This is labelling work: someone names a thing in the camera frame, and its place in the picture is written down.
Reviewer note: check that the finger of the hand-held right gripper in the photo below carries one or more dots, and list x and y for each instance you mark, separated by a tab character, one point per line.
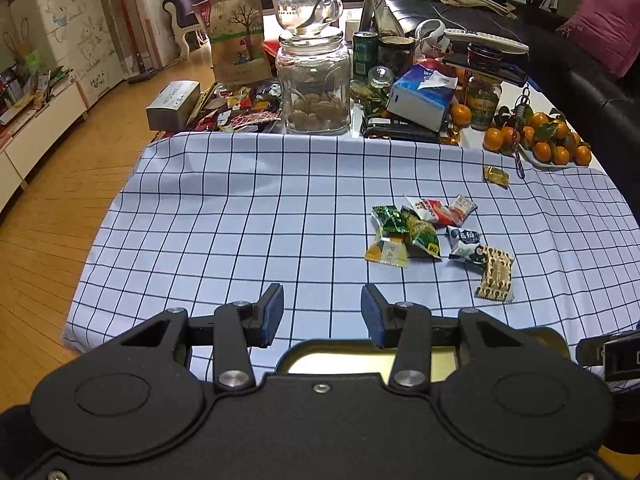
590	352

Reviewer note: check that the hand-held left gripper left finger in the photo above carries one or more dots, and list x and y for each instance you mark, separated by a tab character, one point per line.
272	312

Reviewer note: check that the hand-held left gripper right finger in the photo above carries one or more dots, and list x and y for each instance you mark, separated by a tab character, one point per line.
372	317

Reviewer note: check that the gold metal tray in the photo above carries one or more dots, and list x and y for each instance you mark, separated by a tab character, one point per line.
345	362

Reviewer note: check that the red white snack packet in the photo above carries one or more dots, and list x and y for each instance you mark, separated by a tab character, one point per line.
430	208

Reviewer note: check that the white hawthorn snack packet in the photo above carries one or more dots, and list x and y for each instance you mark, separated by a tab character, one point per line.
462	208

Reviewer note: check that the pale yellow snack packet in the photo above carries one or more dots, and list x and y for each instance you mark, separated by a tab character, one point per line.
386	254

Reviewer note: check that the green yellow snack packet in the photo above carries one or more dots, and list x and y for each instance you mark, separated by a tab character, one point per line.
422	237

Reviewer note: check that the checked white tablecloth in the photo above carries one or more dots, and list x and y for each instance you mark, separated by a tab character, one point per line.
240	220

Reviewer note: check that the dark green snack packet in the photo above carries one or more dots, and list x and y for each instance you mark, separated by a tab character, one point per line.
390	219

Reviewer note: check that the white blue snack packet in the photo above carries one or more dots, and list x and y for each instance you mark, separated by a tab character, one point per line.
465	247

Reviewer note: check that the beige patterned snack packet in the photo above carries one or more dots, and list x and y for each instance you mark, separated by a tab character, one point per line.
496	275

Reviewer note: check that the gold wrapped candy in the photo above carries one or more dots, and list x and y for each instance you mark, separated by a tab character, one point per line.
496	176

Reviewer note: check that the black foil packet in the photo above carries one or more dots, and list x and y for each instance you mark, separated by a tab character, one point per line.
400	131

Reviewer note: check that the gold foil chocolate coin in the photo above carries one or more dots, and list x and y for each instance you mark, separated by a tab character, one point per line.
449	136

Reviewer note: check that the pale green plate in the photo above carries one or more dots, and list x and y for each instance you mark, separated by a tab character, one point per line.
535	162

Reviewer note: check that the pile of candy wrappers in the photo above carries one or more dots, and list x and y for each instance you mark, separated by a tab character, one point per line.
240	107

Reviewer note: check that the small tangerine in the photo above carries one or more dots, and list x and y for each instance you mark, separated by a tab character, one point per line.
461	115

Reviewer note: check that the pile of leafy tangerines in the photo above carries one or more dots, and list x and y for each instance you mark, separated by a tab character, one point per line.
545	135

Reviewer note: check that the green leaf print packet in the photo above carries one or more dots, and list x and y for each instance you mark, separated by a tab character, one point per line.
367	95

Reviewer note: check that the blue tissue pack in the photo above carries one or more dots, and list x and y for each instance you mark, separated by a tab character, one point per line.
417	97

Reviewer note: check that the grey cardboard box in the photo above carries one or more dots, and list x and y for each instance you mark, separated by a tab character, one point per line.
172	105

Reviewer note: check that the large glass jar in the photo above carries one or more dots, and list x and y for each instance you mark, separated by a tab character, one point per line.
313	85

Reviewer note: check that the small glass stopper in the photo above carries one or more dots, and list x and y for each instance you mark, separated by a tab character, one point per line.
381	77

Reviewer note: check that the glass jar of preserves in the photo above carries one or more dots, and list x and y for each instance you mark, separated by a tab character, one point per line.
483	102

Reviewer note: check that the black leather sofa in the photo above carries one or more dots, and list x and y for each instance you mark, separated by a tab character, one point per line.
590	95

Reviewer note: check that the red apple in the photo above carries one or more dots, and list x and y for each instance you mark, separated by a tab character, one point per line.
432	64

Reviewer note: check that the green drink can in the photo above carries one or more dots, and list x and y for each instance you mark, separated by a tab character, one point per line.
365	55

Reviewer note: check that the dark tin can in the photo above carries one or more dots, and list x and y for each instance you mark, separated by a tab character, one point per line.
396	55

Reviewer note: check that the tree print paper bag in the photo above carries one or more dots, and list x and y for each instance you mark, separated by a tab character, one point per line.
237	35

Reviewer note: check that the dark glass bowl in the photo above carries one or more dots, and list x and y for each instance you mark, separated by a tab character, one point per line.
485	55

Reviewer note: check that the white round headphones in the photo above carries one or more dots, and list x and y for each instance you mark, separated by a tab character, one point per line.
430	35

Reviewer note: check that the low white sideboard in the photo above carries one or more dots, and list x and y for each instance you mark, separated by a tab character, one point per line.
40	135

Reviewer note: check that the white remote control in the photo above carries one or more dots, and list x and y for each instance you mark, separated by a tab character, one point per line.
485	40

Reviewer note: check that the clear glass cup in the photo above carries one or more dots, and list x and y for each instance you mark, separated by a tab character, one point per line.
305	7

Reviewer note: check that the purple armchair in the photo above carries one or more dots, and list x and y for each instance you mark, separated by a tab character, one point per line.
192	10

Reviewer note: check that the metal spoon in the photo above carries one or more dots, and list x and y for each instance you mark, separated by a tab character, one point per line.
320	0

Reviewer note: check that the red stick vacuum cleaner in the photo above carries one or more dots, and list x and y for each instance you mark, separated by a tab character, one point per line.
131	25

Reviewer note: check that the pink cushion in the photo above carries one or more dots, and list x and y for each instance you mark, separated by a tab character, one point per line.
607	25

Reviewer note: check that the white cartoon printed cabinet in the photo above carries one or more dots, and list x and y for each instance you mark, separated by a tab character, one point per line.
70	25

